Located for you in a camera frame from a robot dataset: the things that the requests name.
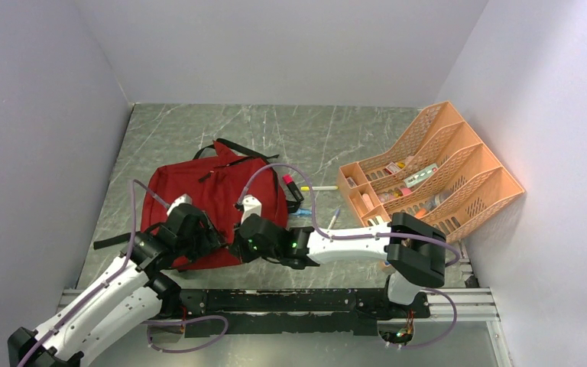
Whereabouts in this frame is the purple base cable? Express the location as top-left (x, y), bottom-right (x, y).
top-left (145, 314), bottom-right (229, 355)

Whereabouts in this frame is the blue white marker pen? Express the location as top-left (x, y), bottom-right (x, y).
top-left (327, 208), bottom-right (341, 230)

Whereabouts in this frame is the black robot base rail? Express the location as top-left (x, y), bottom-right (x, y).
top-left (60, 287), bottom-right (497, 338)

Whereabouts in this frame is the white stapler in organizer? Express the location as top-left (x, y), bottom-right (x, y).
top-left (367, 216), bottom-right (386, 226)

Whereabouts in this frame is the white green ruler case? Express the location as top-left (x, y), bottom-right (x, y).
top-left (404, 164), bottom-right (438, 188)

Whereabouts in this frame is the orange plastic desk organizer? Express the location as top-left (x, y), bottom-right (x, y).
top-left (336, 101), bottom-right (525, 243)

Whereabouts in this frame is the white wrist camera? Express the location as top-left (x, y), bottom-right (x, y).
top-left (239, 195), bottom-right (262, 225)
top-left (167, 193), bottom-right (192, 216)

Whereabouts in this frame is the pink eraser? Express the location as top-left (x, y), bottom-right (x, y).
top-left (362, 193), bottom-right (375, 211)

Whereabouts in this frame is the blue highlighter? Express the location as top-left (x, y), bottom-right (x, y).
top-left (288, 208), bottom-right (310, 218)

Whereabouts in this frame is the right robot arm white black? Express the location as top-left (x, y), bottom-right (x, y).
top-left (229, 213), bottom-right (451, 305)

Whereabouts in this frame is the red student backpack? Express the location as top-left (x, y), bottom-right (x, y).
top-left (140, 138), bottom-right (301, 271)

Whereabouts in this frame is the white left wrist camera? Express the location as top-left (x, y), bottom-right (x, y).
top-left (167, 193), bottom-right (192, 216)

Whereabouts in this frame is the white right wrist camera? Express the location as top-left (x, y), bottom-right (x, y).
top-left (239, 195), bottom-right (262, 225)

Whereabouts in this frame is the yellow white marker pen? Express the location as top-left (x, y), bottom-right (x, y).
top-left (300, 186), bottom-right (339, 192)

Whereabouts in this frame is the pink black highlighter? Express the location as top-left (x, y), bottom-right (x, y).
top-left (283, 174), bottom-right (304, 203)

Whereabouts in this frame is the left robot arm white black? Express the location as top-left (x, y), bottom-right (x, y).
top-left (8, 203), bottom-right (224, 366)

